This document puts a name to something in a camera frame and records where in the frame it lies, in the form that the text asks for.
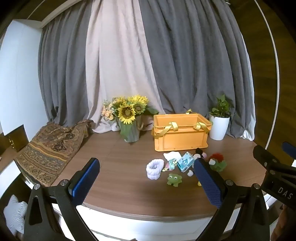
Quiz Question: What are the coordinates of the white plant pot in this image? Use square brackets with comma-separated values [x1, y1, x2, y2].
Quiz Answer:
[209, 115, 230, 141]

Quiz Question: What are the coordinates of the small pale flower bunch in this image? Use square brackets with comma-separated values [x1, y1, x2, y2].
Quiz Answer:
[102, 100, 119, 121]

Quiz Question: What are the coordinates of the person's right hand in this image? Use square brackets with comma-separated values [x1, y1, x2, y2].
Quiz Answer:
[272, 205, 296, 241]

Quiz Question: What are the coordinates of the white folded cloth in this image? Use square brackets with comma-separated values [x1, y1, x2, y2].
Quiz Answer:
[163, 151, 183, 161]

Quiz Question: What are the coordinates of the orange plastic crate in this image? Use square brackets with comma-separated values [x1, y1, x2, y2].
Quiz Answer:
[151, 109, 213, 152]

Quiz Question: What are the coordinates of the grey ribbed vase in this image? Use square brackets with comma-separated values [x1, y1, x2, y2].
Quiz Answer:
[119, 115, 142, 143]

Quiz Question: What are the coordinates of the blue tissue pack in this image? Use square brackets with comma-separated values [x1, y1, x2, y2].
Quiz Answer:
[177, 152, 195, 173]

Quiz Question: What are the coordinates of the white fluffy scrunchie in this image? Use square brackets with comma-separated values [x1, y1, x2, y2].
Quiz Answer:
[146, 159, 165, 180]

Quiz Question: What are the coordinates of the green frog toy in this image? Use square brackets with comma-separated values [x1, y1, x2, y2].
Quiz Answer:
[167, 173, 183, 186]

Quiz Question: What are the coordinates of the red and green fluffy plush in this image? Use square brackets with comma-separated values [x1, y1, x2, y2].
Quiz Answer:
[207, 152, 227, 172]

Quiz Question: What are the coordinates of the sunflower bouquet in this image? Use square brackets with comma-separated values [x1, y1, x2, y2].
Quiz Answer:
[113, 95, 160, 124]

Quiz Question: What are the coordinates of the grey curtain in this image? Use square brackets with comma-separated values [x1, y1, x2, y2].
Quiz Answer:
[139, 0, 255, 139]
[38, 0, 102, 127]

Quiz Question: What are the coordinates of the pastel printed cloth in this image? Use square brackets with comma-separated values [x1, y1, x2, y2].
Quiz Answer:
[162, 158, 178, 172]

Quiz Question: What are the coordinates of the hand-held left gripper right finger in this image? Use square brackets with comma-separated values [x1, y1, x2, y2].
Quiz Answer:
[193, 159, 271, 241]

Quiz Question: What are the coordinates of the white curtain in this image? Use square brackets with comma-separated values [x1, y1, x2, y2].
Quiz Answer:
[85, 0, 167, 133]

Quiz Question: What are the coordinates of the black mouse plush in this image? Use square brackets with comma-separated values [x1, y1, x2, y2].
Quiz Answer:
[193, 148, 207, 160]

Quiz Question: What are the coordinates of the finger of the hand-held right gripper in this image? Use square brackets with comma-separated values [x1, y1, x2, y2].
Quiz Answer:
[282, 142, 296, 160]
[253, 145, 281, 169]

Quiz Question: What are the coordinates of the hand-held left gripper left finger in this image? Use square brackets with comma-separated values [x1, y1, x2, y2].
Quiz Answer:
[24, 158, 100, 241]

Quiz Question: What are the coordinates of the brown patterned cloth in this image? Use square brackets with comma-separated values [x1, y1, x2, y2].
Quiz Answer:
[15, 119, 94, 187]

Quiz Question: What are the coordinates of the striped white cloth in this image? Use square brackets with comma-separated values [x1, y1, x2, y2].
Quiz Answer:
[3, 195, 28, 234]

